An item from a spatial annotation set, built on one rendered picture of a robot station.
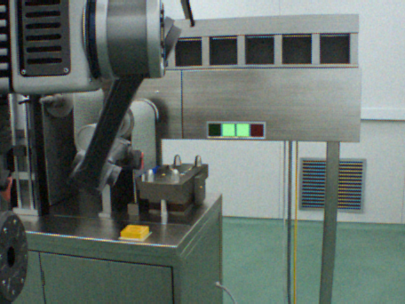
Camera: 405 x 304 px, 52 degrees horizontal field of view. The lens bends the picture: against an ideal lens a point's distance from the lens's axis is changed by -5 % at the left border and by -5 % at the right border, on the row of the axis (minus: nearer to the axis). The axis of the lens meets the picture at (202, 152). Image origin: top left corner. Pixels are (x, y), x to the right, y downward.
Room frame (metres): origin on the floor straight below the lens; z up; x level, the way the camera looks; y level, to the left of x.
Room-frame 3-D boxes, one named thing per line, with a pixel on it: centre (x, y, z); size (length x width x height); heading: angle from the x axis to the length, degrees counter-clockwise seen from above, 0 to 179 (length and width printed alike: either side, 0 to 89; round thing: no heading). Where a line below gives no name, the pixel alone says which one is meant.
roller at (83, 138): (1.74, 0.40, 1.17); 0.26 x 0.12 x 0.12; 165
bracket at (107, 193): (1.56, 0.36, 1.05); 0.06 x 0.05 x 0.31; 165
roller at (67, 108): (1.78, 0.53, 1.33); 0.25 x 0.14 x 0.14; 165
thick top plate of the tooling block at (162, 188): (1.70, 0.10, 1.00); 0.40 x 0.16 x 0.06; 165
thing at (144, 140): (1.69, 0.23, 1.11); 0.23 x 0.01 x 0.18; 165
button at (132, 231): (1.32, 0.22, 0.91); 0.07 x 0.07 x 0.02; 75
